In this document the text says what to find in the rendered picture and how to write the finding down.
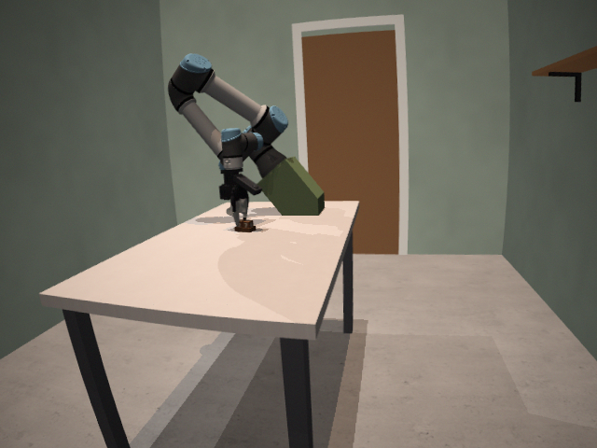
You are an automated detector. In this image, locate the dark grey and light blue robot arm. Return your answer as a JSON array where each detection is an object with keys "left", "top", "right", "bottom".
[{"left": 168, "top": 54, "right": 288, "bottom": 178}]

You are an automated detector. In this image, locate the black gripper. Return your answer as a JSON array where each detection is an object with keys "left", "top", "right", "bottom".
[{"left": 219, "top": 168, "right": 249, "bottom": 227}]

